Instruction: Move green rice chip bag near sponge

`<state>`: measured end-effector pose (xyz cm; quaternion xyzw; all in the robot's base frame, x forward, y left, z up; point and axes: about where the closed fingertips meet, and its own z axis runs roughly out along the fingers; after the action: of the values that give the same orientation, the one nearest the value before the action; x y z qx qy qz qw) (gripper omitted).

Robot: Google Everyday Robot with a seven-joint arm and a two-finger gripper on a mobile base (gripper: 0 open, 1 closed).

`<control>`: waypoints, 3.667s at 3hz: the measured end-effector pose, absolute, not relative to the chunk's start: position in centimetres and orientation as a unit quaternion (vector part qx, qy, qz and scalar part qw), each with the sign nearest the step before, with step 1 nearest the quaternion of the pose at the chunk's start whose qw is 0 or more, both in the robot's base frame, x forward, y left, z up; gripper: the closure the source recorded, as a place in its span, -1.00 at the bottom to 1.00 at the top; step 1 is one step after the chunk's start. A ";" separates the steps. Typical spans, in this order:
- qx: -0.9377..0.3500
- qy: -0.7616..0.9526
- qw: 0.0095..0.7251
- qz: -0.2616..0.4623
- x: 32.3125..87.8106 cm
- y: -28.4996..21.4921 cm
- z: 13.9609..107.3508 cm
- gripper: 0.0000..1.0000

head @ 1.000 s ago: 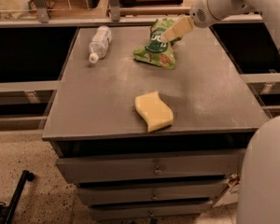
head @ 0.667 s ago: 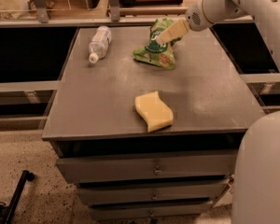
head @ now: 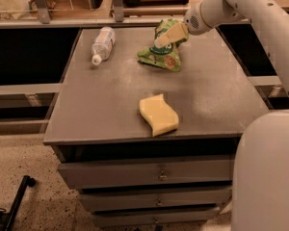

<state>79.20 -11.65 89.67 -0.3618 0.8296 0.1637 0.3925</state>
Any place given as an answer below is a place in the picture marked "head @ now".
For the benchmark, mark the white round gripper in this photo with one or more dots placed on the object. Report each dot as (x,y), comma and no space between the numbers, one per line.
(197,22)

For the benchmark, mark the green rice chip bag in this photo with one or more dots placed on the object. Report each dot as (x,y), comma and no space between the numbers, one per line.
(165,57)

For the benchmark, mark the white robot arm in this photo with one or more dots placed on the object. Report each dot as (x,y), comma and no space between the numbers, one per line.
(260,188)

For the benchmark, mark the yellow wavy sponge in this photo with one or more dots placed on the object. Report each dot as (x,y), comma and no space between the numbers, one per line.
(161,117)

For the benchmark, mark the grey metal railing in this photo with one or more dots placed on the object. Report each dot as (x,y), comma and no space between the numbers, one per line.
(16,14)

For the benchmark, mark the clear plastic water bottle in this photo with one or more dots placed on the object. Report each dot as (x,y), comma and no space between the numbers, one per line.
(103,45)

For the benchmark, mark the grey drawer cabinet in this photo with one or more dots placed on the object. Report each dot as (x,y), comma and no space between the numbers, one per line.
(147,145)

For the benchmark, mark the top grey drawer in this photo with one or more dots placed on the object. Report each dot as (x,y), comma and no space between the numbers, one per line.
(149,171)

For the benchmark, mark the grey drawer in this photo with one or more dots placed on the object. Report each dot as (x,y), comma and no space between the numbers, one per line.
(149,171)
(144,199)
(155,217)

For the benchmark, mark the middle grey drawer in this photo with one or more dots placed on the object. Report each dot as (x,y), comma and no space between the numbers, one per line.
(144,199)

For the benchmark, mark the bottom grey drawer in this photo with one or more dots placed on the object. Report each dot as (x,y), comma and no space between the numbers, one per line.
(155,217)

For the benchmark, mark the black stand leg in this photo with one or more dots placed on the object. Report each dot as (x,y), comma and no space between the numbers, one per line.
(26,182)

